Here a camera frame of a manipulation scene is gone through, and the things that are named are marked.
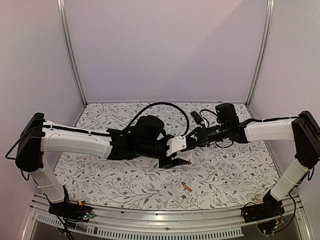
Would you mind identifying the white remote control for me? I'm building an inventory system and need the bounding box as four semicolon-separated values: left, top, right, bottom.
174;150;194;164

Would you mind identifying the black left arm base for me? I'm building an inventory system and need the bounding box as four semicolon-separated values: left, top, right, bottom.
47;185;95;222

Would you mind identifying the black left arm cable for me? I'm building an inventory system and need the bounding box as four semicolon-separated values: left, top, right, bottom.
126;101;190;137

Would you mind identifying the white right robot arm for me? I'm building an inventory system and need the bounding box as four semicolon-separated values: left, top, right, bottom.
180;140;296;209

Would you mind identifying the left aluminium frame post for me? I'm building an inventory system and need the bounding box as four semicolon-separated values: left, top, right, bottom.
56;0;88;107

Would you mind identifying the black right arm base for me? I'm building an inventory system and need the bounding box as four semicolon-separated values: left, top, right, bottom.
241;190;285;223

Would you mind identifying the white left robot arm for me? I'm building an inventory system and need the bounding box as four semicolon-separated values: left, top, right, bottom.
15;113;192;217

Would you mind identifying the white battery cover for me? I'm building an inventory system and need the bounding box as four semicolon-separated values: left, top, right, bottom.
141;160;151;169

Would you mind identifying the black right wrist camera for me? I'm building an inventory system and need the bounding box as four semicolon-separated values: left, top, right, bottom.
190;111;204;125

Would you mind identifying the aluminium front rail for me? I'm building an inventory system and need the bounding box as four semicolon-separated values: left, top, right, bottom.
21;192;311;240

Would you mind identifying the right aluminium frame post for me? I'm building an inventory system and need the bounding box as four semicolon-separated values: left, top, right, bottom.
245;0;276;108

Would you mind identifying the aluminium frame post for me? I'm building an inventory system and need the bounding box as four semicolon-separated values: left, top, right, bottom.
56;0;88;107
245;0;276;108

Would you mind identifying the floral patterned table mat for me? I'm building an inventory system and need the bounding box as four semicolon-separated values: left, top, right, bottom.
42;102;285;211

